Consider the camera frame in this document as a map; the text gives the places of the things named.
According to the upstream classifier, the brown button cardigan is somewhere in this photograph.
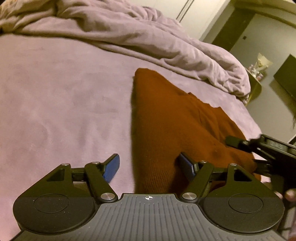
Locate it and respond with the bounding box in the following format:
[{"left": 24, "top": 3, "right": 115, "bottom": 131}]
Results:
[{"left": 130, "top": 68, "right": 262, "bottom": 194}]

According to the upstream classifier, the person's right hand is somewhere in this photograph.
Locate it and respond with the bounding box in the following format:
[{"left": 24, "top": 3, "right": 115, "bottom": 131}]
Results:
[{"left": 284, "top": 188, "right": 296, "bottom": 202}]

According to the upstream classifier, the dark door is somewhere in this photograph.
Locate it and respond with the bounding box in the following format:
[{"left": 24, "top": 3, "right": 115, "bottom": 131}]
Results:
[{"left": 211, "top": 7, "right": 256, "bottom": 53}]

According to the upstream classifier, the white wardrobe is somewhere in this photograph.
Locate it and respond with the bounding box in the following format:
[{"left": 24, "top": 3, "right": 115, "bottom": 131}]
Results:
[{"left": 125, "top": 0, "right": 232, "bottom": 43}]

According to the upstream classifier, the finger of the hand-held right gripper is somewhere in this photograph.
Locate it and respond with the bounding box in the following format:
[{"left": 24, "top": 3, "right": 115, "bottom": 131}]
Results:
[
  {"left": 225, "top": 135, "right": 261, "bottom": 153},
  {"left": 254, "top": 159, "right": 273, "bottom": 177}
]

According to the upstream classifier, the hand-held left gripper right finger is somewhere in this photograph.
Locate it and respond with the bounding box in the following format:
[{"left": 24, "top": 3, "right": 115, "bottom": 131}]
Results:
[{"left": 177, "top": 152, "right": 266, "bottom": 203}]

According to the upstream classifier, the crumpled purple duvet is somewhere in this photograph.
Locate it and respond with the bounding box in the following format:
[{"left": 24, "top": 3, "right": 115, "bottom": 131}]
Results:
[{"left": 0, "top": 0, "right": 251, "bottom": 105}]

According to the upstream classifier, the wrapped flower bouquet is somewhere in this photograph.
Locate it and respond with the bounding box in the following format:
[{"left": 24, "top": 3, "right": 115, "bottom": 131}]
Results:
[{"left": 247, "top": 53, "right": 272, "bottom": 80}]

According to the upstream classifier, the pale round side table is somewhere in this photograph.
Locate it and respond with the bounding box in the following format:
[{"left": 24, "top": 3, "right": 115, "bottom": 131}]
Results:
[{"left": 243, "top": 70, "right": 263, "bottom": 107}]

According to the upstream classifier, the black flat screen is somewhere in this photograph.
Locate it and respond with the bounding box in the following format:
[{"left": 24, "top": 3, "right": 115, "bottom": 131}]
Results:
[{"left": 273, "top": 54, "right": 296, "bottom": 103}]

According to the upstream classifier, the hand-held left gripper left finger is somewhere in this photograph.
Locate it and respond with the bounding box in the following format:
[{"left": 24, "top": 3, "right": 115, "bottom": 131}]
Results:
[{"left": 43, "top": 153, "right": 121, "bottom": 203}]

